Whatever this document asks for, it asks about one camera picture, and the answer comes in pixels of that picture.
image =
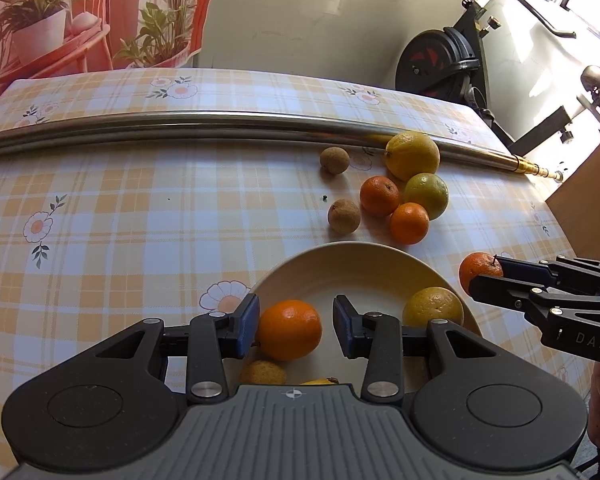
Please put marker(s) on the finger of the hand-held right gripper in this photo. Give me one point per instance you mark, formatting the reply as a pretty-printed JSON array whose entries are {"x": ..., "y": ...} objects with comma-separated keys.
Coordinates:
[
  {"x": 536, "y": 274},
  {"x": 500, "y": 290}
]

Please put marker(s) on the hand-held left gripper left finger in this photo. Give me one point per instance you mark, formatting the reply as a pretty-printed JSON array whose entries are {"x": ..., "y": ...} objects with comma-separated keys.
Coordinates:
[{"x": 247, "y": 325}]

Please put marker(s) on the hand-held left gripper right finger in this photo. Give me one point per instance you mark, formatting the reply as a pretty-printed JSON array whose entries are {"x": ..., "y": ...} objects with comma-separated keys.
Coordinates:
[{"x": 342, "y": 325}]

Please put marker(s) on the tangerine with stem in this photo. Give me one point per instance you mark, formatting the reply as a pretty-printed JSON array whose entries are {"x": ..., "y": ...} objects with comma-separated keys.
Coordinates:
[{"x": 475, "y": 270}]

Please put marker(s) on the large orange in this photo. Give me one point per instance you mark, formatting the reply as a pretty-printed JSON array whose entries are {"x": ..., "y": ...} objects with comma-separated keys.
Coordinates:
[{"x": 289, "y": 330}]

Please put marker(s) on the brown kiwi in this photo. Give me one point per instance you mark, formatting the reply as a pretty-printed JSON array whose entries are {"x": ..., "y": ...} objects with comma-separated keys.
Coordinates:
[
  {"x": 344, "y": 216},
  {"x": 262, "y": 374},
  {"x": 335, "y": 160}
]

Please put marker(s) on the beige round bowl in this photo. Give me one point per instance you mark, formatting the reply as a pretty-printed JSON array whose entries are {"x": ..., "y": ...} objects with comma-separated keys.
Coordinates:
[{"x": 360, "y": 270}]

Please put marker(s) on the yellow lemon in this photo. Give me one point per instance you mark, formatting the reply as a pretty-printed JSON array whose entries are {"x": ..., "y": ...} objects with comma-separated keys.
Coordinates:
[
  {"x": 412, "y": 155},
  {"x": 320, "y": 381}
]

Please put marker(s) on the yellow orange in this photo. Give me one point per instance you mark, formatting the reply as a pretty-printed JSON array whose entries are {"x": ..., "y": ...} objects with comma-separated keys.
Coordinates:
[{"x": 432, "y": 307}]

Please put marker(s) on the small tangerine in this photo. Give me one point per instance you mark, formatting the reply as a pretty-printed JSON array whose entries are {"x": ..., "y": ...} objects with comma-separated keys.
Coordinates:
[
  {"x": 409, "y": 223},
  {"x": 379, "y": 196}
]

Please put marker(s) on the green-yellow citrus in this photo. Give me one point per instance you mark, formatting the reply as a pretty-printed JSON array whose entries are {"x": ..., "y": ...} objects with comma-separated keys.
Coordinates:
[{"x": 428, "y": 196}]

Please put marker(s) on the brown wooden board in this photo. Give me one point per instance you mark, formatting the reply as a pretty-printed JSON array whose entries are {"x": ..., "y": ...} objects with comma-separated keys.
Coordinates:
[{"x": 595, "y": 210}]

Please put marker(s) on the orange plaid floral tablecloth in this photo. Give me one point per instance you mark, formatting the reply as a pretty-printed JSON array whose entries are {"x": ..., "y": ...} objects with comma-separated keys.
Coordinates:
[{"x": 130, "y": 210}]

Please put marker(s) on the long metal rod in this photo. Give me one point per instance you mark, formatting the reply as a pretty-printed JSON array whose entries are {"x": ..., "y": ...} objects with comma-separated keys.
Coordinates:
[{"x": 180, "y": 122}]

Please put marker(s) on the black exercise bike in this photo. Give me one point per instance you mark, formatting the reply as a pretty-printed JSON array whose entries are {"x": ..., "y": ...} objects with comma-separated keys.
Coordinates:
[{"x": 430, "y": 65}]

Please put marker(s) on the printed room backdrop cloth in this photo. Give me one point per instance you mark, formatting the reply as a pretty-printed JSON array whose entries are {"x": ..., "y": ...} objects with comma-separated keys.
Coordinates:
[{"x": 105, "y": 10}]

